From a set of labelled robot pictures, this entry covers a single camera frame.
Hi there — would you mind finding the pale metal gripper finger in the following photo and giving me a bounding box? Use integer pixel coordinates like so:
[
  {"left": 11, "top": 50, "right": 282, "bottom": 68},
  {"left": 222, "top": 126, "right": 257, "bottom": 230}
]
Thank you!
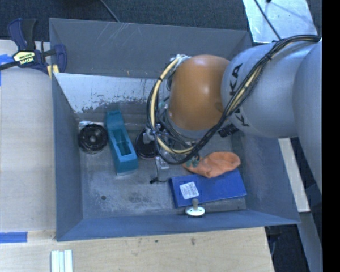
[
  {"left": 155, "top": 156, "right": 170, "bottom": 181},
  {"left": 142, "top": 125, "right": 156, "bottom": 145}
]

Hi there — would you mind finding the black round dish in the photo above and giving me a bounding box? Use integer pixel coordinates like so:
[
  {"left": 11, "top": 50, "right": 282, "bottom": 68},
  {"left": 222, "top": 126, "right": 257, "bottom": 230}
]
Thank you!
[{"left": 134, "top": 130, "right": 160, "bottom": 160}]

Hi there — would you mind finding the blue hollow rectangular block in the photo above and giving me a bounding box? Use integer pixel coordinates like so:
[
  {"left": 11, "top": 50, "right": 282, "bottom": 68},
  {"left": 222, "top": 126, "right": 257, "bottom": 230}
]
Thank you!
[{"left": 105, "top": 109, "right": 139, "bottom": 176}]

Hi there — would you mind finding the white disc with beige knob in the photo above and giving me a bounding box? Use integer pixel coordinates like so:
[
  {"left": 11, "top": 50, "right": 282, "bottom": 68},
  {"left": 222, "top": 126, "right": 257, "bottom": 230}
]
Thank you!
[{"left": 184, "top": 198, "right": 206, "bottom": 218}]

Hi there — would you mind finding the black ribbed round wheel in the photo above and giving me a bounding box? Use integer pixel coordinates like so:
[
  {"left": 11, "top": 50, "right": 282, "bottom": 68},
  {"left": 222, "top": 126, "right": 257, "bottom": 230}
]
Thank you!
[{"left": 78, "top": 122, "right": 109, "bottom": 155}]

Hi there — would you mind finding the orange cloth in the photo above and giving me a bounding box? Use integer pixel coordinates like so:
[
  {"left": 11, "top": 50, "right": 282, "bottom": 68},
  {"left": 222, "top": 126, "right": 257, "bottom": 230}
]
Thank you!
[{"left": 182, "top": 151, "right": 242, "bottom": 179}]

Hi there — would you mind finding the blue flat box white label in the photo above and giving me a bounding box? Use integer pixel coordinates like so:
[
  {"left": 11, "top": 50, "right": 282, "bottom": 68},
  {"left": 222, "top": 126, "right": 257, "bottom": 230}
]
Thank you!
[{"left": 168, "top": 168, "right": 248, "bottom": 209}]

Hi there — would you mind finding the grey metal bin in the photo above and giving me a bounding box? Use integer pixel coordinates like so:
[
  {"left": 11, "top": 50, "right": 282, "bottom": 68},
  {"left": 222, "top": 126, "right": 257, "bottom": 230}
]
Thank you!
[{"left": 48, "top": 18, "right": 301, "bottom": 242}]

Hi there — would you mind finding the pale wood board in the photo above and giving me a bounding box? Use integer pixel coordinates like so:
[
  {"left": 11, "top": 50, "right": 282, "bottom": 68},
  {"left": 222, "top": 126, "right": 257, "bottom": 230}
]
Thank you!
[{"left": 0, "top": 40, "right": 58, "bottom": 233}]

